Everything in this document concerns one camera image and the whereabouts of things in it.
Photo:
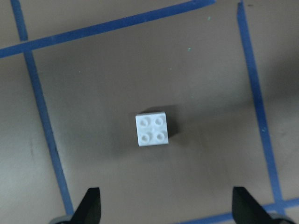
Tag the white block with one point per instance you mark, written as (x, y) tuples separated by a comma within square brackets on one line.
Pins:
[(151, 129)]

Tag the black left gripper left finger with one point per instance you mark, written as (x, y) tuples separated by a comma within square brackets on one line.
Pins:
[(89, 210)]

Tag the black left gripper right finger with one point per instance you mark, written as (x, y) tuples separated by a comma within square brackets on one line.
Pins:
[(246, 210)]

